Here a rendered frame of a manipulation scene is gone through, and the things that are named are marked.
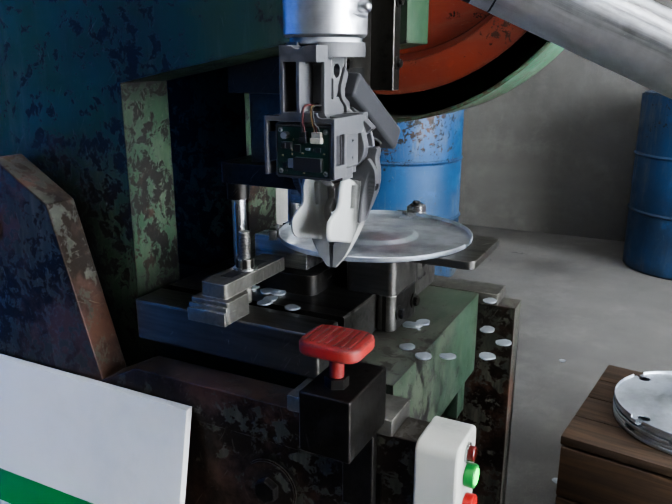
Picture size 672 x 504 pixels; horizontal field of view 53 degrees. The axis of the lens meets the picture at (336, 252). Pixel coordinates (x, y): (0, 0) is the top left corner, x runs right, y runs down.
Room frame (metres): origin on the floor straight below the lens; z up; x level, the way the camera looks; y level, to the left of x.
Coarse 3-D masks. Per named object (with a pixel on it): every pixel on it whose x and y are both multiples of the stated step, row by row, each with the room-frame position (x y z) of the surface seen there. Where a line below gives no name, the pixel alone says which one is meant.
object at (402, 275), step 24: (480, 240) 0.96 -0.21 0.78; (360, 264) 0.95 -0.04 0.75; (384, 264) 0.93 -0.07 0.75; (408, 264) 0.97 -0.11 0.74; (432, 264) 0.88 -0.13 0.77; (456, 264) 0.86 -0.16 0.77; (360, 288) 0.95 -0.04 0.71; (384, 288) 0.93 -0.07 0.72; (408, 288) 0.98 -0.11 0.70; (384, 312) 0.93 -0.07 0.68; (408, 312) 0.98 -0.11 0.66
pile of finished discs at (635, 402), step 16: (624, 384) 1.28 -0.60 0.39; (640, 384) 1.28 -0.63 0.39; (656, 384) 1.28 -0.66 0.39; (624, 400) 1.21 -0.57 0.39; (640, 400) 1.21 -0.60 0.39; (656, 400) 1.21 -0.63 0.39; (624, 416) 1.18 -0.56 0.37; (640, 416) 1.16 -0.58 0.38; (656, 416) 1.15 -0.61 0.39; (640, 432) 1.13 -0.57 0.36; (656, 432) 1.10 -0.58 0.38; (656, 448) 1.09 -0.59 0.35
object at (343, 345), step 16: (304, 336) 0.65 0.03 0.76; (320, 336) 0.65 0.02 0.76; (336, 336) 0.65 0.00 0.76; (352, 336) 0.65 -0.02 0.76; (368, 336) 0.65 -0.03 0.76; (304, 352) 0.64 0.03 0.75; (320, 352) 0.63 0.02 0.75; (336, 352) 0.62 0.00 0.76; (352, 352) 0.62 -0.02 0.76; (368, 352) 0.64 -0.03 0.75; (336, 368) 0.64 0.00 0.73
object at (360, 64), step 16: (368, 0) 1.06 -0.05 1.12; (368, 16) 1.06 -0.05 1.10; (368, 32) 1.06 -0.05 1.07; (368, 48) 1.06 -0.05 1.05; (368, 64) 1.07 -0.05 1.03; (368, 80) 1.07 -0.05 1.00; (256, 96) 1.00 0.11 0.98; (272, 96) 0.98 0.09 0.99; (256, 112) 1.00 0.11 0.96; (272, 112) 0.98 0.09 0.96; (256, 128) 1.00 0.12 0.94; (256, 144) 1.00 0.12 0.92; (272, 144) 0.98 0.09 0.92; (256, 160) 1.00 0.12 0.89
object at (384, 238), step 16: (288, 224) 1.04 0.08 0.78; (368, 224) 1.03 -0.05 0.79; (384, 224) 1.03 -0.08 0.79; (400, 224) 1.03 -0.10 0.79; (416, 224) 1.05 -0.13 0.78; (432, 224) 1.05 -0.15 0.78; (448, 224) 1.05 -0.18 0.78; (288, 240) 0.96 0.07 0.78; (304, 240) 0.96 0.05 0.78; (368, 240) 0.93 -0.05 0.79; (384, 240) 0.93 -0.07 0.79; (400, 240) 0.94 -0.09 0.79; (416, 240) 0.96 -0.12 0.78; (432, 240) 0.96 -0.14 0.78; (448, 240) 0.96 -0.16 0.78; (464, 240) 0.96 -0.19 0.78; (352, 256) 0.85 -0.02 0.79; (368, 256) 0.87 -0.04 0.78; (384, 256) 0.87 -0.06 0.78; (400, 256) 0.87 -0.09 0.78; (416, 256) 0.85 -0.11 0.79; (432, 256) 0.86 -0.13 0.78
